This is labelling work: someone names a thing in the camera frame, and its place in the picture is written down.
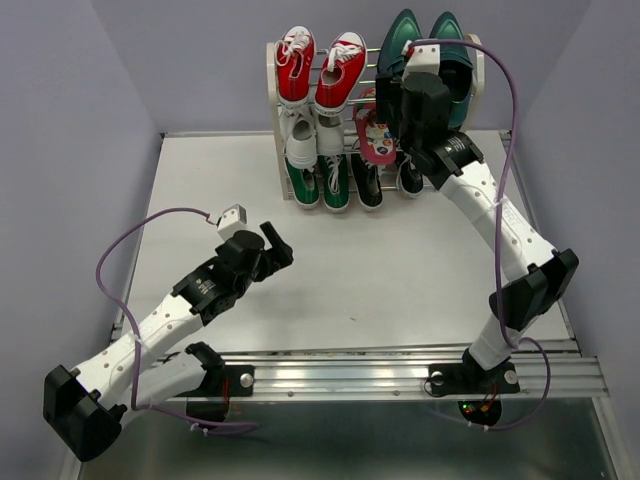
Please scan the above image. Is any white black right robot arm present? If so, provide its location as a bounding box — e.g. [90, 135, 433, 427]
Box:
[375, 72, 579, 395]

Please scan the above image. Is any green loafer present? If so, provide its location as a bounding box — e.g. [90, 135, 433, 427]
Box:
[376, 8, 422, 75]
[429, 11, 474, 130]

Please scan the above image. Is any red sneaker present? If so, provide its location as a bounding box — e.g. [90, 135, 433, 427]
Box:
[314, 32, 368, 117]
[274, 26, 316, 109]

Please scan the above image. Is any white sneaker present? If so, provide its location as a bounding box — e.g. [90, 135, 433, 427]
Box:
[279, 106, 317, 170]
[316, 113, 344, 156]

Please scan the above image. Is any white sneaker right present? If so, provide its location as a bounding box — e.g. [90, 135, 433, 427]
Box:
[316, 113, 344, 156]

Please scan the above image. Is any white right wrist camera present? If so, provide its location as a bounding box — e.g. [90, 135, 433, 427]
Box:
[402, 41, 440, 80]

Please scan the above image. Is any green sneaker left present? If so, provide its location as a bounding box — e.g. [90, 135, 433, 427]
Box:
[285, 160, 320, 209]

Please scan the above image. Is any black canvas sneaker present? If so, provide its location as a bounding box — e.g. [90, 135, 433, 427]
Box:
[395, 152, 424, 199]
[350, 153, 383, 212]

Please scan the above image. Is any green sneaker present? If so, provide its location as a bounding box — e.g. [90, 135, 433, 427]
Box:
[285, 160, 320, 209]
[319, 155, 350, 214]

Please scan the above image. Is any cream metal shoe shelf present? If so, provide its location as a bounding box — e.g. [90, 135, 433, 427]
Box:
[264, 33, 486, 201]

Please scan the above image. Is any red sneaker right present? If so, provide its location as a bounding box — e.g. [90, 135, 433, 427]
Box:
[314, 32, 368, 117]

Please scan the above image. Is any green sneaker right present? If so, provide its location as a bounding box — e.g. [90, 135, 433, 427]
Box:
[319, 155, 350, 214]

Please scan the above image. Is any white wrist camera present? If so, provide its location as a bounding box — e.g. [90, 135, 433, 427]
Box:
[402, 41, 440, 80]
[216, 204, 247, 241]

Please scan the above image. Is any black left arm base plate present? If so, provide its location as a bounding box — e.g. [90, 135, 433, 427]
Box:
[181, 364, 255, 399]

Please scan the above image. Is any red sneaker left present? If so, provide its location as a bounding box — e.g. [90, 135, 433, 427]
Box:
[274, 26, 316, 109]

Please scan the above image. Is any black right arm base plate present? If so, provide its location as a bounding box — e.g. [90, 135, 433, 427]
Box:
[423, 362, 520, 398]

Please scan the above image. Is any green loafer front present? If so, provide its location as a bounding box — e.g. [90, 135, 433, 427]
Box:
[376, 8, 422, 75]

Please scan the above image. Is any pink letter sandal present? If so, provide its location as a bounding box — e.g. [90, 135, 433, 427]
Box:
[352, 87, 396, 168]

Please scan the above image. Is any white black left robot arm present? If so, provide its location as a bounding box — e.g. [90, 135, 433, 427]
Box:
[43, 222, 294, 462]

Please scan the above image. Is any white sneaker left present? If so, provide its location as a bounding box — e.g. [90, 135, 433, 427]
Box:
[279, 106, 317, 170]

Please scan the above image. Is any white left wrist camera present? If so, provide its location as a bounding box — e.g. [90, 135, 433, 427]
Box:
[216, 204, 247, 241]

